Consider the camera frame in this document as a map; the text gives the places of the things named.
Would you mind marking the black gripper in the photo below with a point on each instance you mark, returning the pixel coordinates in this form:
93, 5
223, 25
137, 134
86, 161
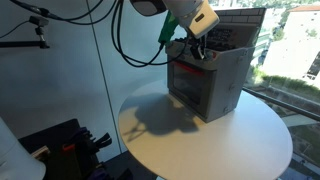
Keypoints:
198, 40

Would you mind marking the small black camera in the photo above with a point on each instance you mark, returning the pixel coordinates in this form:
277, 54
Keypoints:
39, 20

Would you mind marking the black storage box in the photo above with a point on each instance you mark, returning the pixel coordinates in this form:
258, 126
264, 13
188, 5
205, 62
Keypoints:
53, 136

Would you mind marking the purple clamp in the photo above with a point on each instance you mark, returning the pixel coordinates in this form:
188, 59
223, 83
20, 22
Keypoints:
80, 133

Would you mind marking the white building outside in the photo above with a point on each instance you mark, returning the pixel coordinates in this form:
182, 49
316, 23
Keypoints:
293, 43

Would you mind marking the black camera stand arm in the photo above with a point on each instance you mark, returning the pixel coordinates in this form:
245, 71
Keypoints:
23, 44

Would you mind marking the grey toy oven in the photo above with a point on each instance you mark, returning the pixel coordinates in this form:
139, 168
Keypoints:
226, 83

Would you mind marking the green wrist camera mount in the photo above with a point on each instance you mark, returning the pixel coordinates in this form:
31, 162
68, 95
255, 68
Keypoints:
168, 26

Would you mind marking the black spring clamp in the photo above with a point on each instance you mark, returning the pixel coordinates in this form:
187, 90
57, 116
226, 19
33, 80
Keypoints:
101, 141

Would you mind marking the white rounded plastic cover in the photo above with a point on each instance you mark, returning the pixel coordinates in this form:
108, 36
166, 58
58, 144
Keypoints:
16, 156

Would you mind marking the dark horizontal window rail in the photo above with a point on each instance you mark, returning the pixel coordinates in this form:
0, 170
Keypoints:
283, 104

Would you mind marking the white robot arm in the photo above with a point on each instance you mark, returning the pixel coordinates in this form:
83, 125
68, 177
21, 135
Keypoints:
186, 8

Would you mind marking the beige flat strip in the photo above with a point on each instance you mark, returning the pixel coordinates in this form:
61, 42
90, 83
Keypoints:
40, 152

